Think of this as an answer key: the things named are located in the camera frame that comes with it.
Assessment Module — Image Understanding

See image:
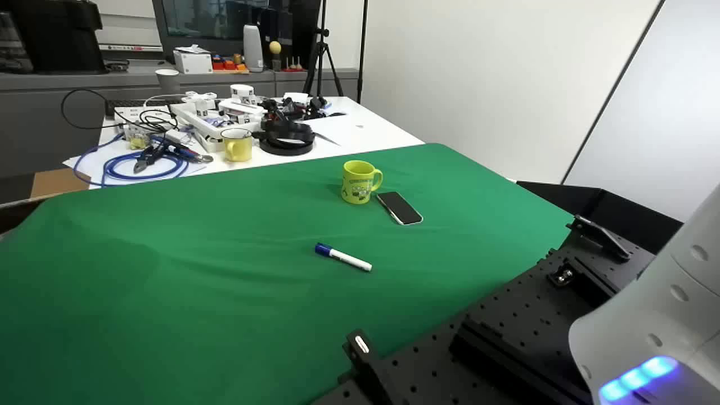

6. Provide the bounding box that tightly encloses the white marker with blue cap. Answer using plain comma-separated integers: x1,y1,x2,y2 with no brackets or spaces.
314,243,373,272

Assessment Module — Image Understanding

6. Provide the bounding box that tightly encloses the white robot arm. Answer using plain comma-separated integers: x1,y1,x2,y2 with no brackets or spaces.
569,186,720,405

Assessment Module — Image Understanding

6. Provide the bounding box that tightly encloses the yellow mug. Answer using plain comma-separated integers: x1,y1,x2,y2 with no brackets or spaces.
340,159,384,204

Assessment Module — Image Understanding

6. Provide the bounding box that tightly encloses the black smartphone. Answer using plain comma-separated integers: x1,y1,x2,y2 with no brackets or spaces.
379,192,424,224

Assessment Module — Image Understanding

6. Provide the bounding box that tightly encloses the black round dish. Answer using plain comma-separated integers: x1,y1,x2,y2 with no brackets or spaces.
259,123,315,155

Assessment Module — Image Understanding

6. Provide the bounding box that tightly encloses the small yellow cup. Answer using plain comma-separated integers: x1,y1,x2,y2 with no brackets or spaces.
223,131,252,161

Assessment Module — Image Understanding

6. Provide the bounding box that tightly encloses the black table clamp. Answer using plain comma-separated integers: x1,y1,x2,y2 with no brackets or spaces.
344,331,393,405

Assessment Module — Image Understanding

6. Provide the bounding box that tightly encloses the green cloth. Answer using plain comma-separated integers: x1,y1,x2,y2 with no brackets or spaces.
0,144,571,405

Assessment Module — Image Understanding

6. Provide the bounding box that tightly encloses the white bottle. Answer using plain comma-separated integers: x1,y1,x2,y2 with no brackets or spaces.
243,25,264,71

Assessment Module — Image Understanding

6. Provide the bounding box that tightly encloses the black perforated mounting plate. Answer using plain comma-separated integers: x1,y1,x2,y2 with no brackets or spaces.
314,182,679,405

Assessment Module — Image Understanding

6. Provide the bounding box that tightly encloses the dark monitor screen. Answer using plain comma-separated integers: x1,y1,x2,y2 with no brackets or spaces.
154,0,321,57

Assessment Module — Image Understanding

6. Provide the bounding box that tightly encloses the black office chair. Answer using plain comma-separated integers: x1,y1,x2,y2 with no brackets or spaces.
0,0,103,75

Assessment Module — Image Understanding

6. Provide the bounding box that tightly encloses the black camera tripod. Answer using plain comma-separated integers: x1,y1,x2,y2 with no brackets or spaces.
304,0,344,99

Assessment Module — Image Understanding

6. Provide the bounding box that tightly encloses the blue coiled cable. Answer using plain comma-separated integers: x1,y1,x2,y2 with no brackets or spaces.
72,133,192,189

